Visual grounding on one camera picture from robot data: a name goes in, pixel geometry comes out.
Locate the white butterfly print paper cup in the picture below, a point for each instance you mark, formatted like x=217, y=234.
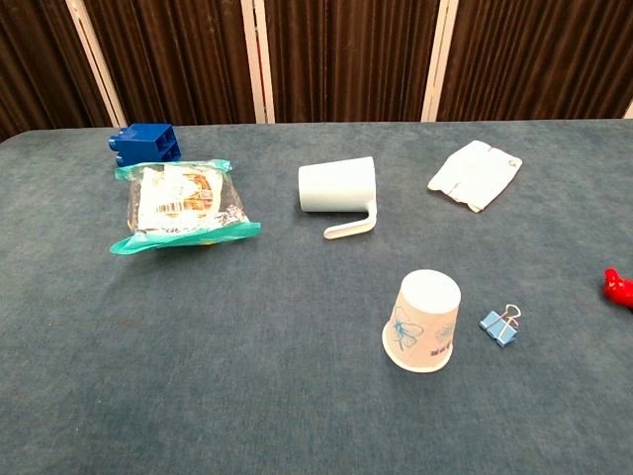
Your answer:
x=425, y=316

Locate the blue small binder clip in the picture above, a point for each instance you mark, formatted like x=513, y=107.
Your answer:
x=494, y=325

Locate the blue grey table cloth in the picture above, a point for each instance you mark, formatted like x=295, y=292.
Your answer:
x=247, y=346

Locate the teal edged clear snack bag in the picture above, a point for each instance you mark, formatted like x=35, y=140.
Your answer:
x=183, y=203

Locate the white flat pouch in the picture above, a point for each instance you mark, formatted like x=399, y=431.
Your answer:
x=475, y=175

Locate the brown curtain panel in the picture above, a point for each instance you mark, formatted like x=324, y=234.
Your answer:
x=34, y=64
x=178, y=59
x=539, y=59
x=346, y=59

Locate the blue plastic building block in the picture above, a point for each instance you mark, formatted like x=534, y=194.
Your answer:
x=143, y=141

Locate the small red toy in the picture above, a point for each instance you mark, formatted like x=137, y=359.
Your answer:
x=620, y=292

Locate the white partition post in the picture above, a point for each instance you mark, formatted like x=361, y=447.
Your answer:
x=629, y=110
x=258, y=62
x=96, y=62
x=437, y=62

